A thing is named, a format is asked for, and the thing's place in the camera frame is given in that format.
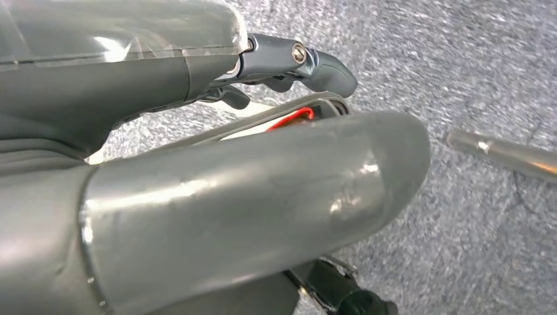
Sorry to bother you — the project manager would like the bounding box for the white table with metal frame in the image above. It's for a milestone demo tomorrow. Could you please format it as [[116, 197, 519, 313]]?
[[442, 129, 557, 184]]

